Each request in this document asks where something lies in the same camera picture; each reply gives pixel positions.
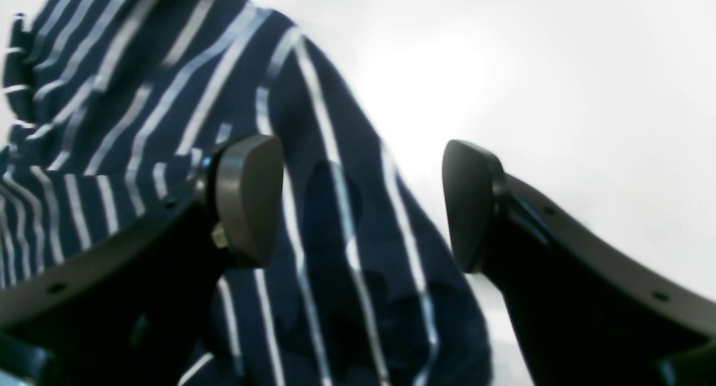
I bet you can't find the navy white striped t-shirt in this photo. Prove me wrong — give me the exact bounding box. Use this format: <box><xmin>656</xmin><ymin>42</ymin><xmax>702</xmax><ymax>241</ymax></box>
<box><xmin>2</xmin><ymin>0</ymin><xmax>493</xmax><ymax>385</ymax></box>

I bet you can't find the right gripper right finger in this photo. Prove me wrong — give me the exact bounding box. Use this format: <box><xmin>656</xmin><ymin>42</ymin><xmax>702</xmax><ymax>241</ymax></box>
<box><xmin>442</xmin><ymin>140</ymin><xmax>715</xmax><ymax>385</ymax></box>

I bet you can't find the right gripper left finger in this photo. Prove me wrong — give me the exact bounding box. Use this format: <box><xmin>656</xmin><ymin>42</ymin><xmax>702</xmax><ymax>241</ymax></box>
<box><xmin>1</xmin><ymin>134</ymin><xmax>284</xmax><ymax>385</ymax></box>

